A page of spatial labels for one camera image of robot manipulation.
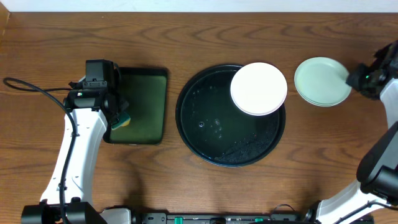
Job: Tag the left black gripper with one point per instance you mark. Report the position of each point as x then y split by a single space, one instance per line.
117 109

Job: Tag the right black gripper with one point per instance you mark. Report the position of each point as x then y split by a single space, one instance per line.
352 80

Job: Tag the green yellow sponge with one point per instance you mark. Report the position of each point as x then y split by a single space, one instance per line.
121 120

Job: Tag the mint green plate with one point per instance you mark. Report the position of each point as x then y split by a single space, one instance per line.
344 97
322 79

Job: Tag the white pink plate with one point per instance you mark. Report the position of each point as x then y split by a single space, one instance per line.
258 89

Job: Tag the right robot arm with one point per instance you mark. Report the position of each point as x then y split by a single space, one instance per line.
375 186

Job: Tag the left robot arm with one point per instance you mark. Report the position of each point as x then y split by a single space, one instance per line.
68 196

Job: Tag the black rectangular tray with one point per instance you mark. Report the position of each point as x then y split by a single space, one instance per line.
145 89

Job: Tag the black round tray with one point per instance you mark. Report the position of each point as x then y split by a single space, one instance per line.
215 129

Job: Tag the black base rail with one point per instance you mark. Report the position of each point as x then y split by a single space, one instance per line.
217 218

